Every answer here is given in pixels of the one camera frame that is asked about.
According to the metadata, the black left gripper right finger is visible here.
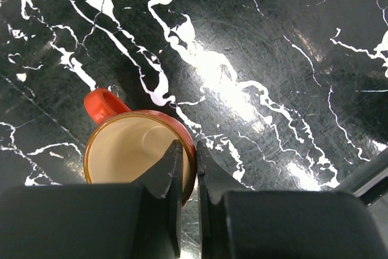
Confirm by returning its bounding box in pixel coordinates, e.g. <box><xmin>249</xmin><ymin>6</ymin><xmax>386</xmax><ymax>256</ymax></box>
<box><xmin>196</xmin><ymin>143</ymin><xmax>387</xmax><ymax>258</ymax></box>

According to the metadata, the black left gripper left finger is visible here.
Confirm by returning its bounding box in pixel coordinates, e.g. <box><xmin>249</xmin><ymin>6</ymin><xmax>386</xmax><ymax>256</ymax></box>
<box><xmin>1</xmin><ymin>140</ymin><xmax>183</xmax><ymax>258</ymax></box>

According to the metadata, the orange mug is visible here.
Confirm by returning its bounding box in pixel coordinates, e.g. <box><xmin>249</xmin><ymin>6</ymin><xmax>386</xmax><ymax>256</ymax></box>
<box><xmin>84</xmin><ymin>87</ymin><xmax>196</xmax><ymax>202</ymax></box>

